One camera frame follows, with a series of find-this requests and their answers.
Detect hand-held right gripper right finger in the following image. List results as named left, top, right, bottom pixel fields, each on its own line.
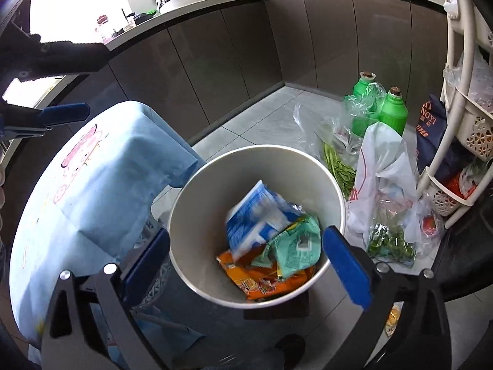
left=321, top=225, right=453, bottom=370

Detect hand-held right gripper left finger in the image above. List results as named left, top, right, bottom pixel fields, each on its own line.
left=40, top=228, right=172, bottom=370

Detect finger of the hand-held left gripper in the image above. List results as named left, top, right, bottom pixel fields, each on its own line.
left=0, top=34, right=111, bottom=84
left=0, top=101, right=92, bottom=140

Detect green wrapper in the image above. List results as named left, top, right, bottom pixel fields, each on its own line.
left=251, top=214, right=322, bottom=281

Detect orange snack wrapper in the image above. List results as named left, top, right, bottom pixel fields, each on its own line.
left=216, top=249, right=316, bottom=302

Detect white round bin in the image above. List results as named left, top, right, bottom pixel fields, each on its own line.
left=167, top=144, right=346, bottom=310

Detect blue white wrapper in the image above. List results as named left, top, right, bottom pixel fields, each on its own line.
left=224, top=180, right=305, bottom=263

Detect bottle with pink cap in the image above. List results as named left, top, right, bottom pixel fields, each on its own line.
left=95, top=15, right=113, bottom=44

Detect bag of leafy greens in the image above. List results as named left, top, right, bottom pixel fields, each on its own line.
left=365, top=196, right=417, bottom=267

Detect round table blue cartoon cloth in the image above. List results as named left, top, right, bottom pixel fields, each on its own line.
left=8, top=100, right=209, bottom=370

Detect green beans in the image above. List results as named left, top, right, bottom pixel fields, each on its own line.
left=321, top=142, right=357, bottom=202

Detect white plastic bag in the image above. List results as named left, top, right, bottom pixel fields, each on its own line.
left=346, top=121, right=421, bottom=240

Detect clear plastic bag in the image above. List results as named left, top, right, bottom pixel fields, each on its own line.
left=292, top=82, right=388, bottom=170

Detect dark blue shopping bag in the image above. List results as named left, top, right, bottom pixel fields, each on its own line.
left=415, top=93, right=475, bottom=186

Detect green plastic bottle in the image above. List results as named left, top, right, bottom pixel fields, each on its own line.
left=378, top=87, right=409, bottom=136
left=351, top=71, right=380, bottom=137

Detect dark kitchen cabinet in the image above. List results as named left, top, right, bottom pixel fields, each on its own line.
left=50, top=0, right=452, bottom=155

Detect white plastic rack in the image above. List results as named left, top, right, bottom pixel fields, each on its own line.
left=415, top=0, right=493, bottom=229

